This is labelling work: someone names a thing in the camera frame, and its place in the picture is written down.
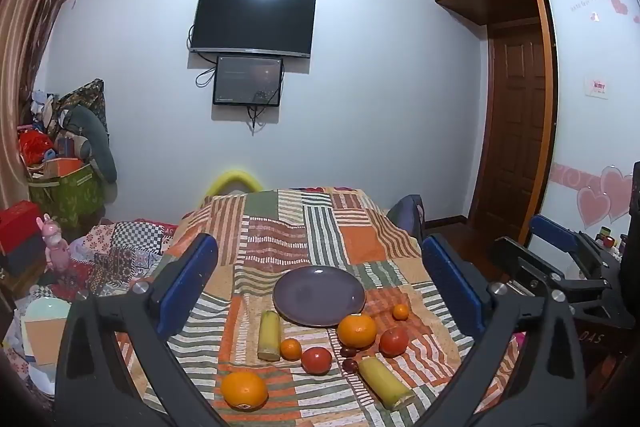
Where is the pale green round lid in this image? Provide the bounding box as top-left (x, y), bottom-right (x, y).
top-left (21, 296), bottom-right (72, 323)

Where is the white heart-printed wardrobe door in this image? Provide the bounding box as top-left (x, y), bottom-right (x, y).
top-left (539, 0), bottom-right (640, 253)

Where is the striped patchwork blanket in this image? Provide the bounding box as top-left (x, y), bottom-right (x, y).
top-left (115, 187), bottom-right (526, 427)

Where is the green patterned storage box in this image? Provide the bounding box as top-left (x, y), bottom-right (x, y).
top-left (27, 161), bottom-right (104, 229)

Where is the brown wooden door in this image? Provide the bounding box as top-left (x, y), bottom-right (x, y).
top-left (486, 23), bottom-right (552, 230)

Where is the striped brown curtain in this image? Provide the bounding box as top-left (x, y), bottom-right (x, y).
top-left (0, 0), bottom-right (94, 210)

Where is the floral checkered quilt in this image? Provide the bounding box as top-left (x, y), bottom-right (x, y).
top-left (30, 218), bottom-right (181, 305)

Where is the red tomato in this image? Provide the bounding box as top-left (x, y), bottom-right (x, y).
top-left (300, 346), bottom-right (334, 376)
top-left (378, 326), bottom-right (410, 358)

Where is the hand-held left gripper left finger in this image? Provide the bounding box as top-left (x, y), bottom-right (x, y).
top-left (54, 233), bottom-right (236, 427)

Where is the red box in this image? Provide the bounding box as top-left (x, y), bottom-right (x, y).
top-left (0, 201), bottom-right (44, 255)

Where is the cardboard sheet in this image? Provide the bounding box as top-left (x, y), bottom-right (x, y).
top-left (24, 316), bottom-right (68, 367)

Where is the black monitor cable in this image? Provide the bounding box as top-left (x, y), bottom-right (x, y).
top-left (247, 90), bottom-right (281, 131)

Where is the yellow foam ring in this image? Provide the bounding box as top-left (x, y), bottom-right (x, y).
top-left (207, 170), bottom-right (264, 198)

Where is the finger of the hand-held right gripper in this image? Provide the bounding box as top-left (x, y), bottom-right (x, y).
top-left (487, 237), bottom-right (637, 325)
top-left (530, 214), bottom-right (619, 282)

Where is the grey pillow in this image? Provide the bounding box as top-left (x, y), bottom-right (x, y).
top-left (64, 106), bottom-right (119, 184)

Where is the pink bunny toy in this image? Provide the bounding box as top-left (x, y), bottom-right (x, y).
top-left (36, 213), bottom-right (71, 274)

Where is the red plastic bag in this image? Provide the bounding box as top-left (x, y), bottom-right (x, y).
top-left (18, 129), bottom-right (54, 166)

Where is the white door sticker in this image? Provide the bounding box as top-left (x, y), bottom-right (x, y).
top-left (584, 77), bottom-right (609, 100)

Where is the large orange with sticker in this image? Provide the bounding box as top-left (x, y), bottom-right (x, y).
top-left (220, 370), bottom-right (269, 412)

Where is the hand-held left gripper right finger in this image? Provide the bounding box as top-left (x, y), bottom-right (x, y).
top-left (415, 233), bottom-right (588, 427)

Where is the small black monitor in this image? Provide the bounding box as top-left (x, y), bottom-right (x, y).
top-left (212, 55), bottom-right (285, 107)

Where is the wall-mounted black television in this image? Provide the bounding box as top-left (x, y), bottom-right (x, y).
top-left (188, 0), bottom-right (317, 59)

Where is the purple plate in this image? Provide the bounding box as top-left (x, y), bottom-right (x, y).
top-left (272, 266), bottom-right (366, 328)

